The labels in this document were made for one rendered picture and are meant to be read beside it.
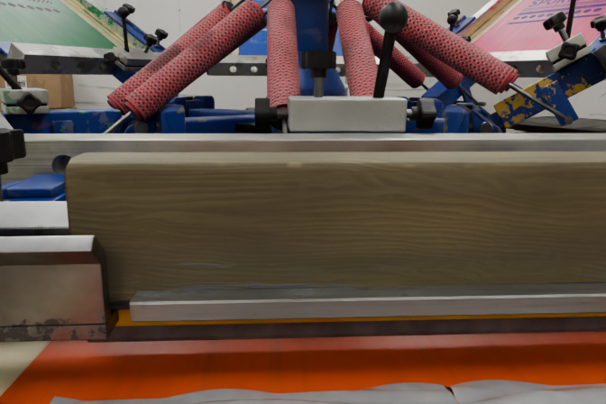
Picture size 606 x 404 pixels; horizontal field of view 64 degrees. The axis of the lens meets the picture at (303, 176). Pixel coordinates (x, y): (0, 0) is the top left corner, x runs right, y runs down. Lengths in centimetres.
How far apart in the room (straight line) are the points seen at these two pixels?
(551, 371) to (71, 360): 24
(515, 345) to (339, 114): 30
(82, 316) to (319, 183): 13
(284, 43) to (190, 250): 59
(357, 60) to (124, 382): 61
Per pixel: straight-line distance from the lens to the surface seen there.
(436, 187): 24
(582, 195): 28
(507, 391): 26
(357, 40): 82
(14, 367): 30
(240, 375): 26
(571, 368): 30
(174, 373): 27
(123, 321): 28
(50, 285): 25
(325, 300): 24
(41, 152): 51
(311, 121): 51
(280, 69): 74
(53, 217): 30
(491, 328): 30
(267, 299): 24
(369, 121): 52
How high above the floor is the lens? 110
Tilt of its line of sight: 12 degrees down
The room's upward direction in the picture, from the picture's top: straight up
